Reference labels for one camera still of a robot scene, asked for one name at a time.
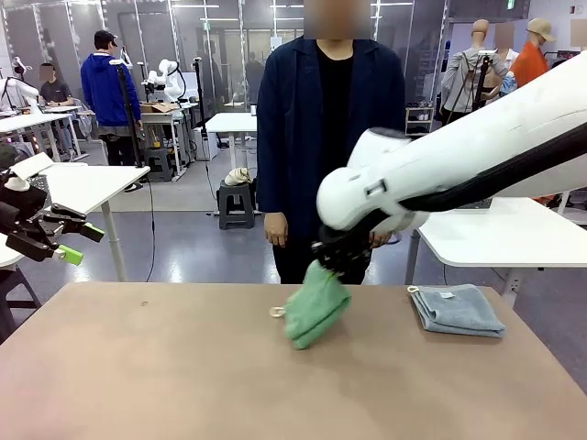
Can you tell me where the grey-blue towel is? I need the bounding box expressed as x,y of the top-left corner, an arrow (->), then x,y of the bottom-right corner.
406,283 -> 506,339

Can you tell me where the person in navy jacket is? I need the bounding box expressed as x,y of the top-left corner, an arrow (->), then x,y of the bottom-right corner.
255,0 -> 407,285

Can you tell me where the open cardboard box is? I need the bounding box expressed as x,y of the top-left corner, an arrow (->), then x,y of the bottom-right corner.
136,102 -> 178,115

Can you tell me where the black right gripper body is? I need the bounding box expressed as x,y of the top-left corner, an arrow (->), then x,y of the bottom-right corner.
311,226 -> 372,276

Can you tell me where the grey metal workbench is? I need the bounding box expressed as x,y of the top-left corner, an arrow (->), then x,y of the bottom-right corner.
130,103 -> 201,178

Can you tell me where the grey plastic step stool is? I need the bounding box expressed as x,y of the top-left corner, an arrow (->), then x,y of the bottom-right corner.
217,179 -> 257,231
144,147 -> 174,182

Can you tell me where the black pole stand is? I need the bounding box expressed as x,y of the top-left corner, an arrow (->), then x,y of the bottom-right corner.
192,57 -> 210,138

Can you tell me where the black floor cable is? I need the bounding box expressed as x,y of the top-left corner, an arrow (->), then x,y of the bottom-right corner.
145,181 -> 158,283

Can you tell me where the black tripod stand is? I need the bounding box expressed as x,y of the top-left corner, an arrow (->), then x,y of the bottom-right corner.
109,57 -> 148,184
447,49 -> 499,116

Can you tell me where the person's right hand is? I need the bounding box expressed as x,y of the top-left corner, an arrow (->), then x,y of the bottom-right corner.
264,211 -> 290,248

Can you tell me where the beige cloth bundle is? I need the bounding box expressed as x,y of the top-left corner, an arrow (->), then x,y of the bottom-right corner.
224,167 -> 252,187

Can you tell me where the white computer tower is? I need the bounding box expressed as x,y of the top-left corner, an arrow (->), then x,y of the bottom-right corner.
194,126 -> 219,161

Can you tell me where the mannequin orange top tan cap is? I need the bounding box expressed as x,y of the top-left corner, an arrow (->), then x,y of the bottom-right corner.
508,17 -> 559,88

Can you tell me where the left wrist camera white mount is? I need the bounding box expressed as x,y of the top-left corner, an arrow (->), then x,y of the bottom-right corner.
2,152 -> 55,193

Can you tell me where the green towel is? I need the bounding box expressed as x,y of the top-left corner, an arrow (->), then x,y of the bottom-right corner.
269,259 -> 353,351

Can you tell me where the white shoe shelf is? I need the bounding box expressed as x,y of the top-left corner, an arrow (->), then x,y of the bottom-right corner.
405,98 -> 436,137

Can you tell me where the long white background desk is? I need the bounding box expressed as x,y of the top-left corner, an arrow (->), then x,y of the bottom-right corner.
0,112 -> 83,161

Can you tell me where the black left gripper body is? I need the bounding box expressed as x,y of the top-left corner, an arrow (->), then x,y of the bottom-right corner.
0,182 -> 54,237

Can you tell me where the white rounded side table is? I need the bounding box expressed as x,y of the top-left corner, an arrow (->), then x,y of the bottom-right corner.
0,162 -> 151,283
405,196 -> 587,306

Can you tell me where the person in blue hoodie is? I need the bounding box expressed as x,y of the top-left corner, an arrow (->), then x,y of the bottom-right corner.
80,29 -> 142,167

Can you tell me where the right arm black cable sleeve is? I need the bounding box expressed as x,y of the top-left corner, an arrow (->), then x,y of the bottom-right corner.
366,137 -> 587,216

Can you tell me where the dark grey stool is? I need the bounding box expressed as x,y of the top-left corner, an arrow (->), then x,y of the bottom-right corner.
0,265 -> 42,343

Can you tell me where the mannequin in grey shirt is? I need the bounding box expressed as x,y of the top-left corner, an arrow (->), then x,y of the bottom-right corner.
439,18 -> 510,125

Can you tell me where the person in grey shirt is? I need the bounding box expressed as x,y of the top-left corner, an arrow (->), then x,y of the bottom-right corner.
37,62 -> 74,107

